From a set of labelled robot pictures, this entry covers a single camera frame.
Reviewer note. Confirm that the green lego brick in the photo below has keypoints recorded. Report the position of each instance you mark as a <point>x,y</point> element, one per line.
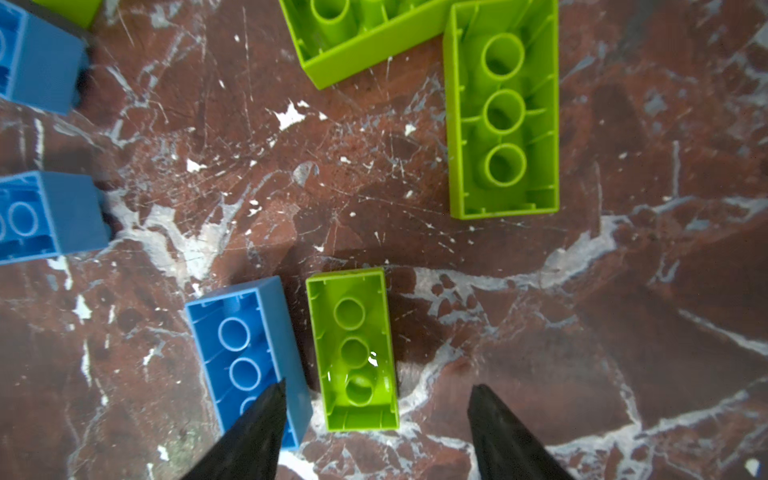
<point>354,350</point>
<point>501,71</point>
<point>79,12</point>
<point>336,39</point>

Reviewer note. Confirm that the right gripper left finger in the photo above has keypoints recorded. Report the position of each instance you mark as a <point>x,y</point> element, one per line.
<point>250,448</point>

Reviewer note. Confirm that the blue lego brick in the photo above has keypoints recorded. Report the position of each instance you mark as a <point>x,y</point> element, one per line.
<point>50,214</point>
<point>41,64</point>
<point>245,339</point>

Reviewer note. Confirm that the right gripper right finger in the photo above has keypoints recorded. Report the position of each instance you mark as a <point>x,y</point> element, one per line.
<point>504,447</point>

